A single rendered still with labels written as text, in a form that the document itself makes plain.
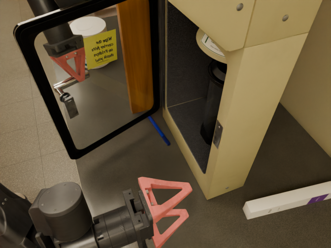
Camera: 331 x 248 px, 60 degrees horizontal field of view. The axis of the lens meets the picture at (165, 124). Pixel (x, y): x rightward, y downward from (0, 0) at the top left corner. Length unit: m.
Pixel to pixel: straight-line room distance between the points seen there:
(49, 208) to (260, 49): 0.36
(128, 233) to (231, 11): 0.34
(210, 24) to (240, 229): 0.54
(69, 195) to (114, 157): 0.46
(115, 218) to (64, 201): 0.09
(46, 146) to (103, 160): 1.36
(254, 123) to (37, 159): 1.76
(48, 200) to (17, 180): 1.69
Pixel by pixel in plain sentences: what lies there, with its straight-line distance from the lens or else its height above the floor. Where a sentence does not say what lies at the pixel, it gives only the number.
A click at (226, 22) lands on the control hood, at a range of 0.38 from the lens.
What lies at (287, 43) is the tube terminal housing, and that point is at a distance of 0.47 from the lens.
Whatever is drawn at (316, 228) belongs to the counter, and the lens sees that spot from 0.84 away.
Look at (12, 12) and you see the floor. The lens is 3.87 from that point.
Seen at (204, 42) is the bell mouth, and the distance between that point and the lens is 0.57.
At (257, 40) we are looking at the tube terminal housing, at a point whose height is 1.42.
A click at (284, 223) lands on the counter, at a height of 0.94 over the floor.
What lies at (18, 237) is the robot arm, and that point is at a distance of 0.47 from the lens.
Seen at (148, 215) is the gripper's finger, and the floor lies 1.27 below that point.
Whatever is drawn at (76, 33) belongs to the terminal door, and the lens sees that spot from 0.60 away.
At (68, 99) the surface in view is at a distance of 0.65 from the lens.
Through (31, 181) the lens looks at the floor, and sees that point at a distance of 2.07.
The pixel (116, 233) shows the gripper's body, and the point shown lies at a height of 1.22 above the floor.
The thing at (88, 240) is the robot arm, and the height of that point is 1.22.
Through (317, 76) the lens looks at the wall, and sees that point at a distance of 0.96.
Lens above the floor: 1.64
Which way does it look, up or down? 50 degrees down
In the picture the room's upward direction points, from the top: straight up
